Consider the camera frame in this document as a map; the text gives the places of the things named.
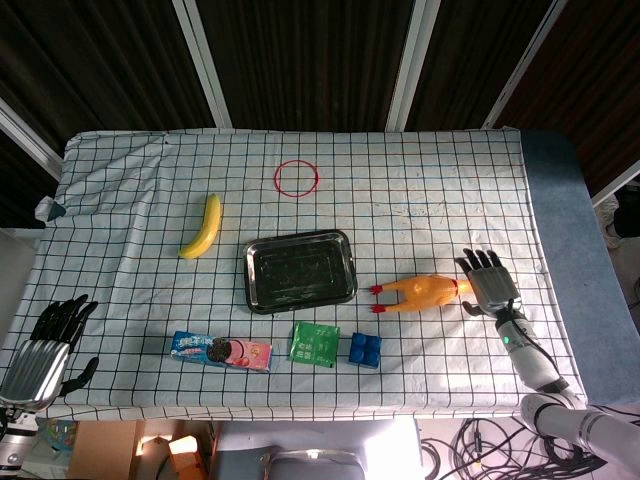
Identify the dark brown curtain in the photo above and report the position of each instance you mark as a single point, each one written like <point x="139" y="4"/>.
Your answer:
<point x="310" y="60"/>

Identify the blue pink cookie box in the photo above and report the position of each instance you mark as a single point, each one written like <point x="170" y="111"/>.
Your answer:
<point x="220" y="351"/>

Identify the white frame post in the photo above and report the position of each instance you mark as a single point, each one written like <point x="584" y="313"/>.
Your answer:
<point x="27" y="135"/>
<point x="412" y="65"/>
<point x="617" y="184"/>
<point x="202" y="65"/>
<point x="525" y="62"/>

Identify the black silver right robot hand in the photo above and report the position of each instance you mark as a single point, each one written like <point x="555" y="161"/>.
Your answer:
<point x="492" y="285"/>

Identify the white checked tablecloth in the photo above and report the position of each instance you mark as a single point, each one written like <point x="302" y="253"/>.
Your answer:
<point x="425" y="210"/>

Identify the blue grey table pad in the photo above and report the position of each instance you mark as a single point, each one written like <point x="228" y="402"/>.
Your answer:
<point x="575" y="250"/>

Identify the grey robot torso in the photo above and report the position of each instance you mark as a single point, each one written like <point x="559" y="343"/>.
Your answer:
<point x="300" y="440"/>

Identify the blue building block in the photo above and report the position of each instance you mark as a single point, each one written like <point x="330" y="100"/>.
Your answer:
<point x="365" y="351"/>

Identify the brown cardboard box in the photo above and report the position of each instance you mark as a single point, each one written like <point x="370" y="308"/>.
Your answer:
<point x="105" y="450"/>

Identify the green tea sachet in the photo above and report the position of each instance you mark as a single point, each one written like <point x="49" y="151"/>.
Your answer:
<point x="315" y="345"/>

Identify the black metal tray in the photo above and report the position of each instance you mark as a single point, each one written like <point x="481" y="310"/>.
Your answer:
<point x="300" y="272"/>

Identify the yellow banana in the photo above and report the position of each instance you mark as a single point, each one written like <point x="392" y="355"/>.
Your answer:
<point x="207" y="230"/>

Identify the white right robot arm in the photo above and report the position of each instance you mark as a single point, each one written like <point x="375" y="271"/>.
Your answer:
<point x="530" y="357"/>

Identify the yellow rubber chicken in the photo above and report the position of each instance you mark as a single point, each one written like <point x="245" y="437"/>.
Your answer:
<point x="425" y="295"/>

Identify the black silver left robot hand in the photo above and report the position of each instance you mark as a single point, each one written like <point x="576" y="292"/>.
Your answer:
<point x="37" y="360"/>

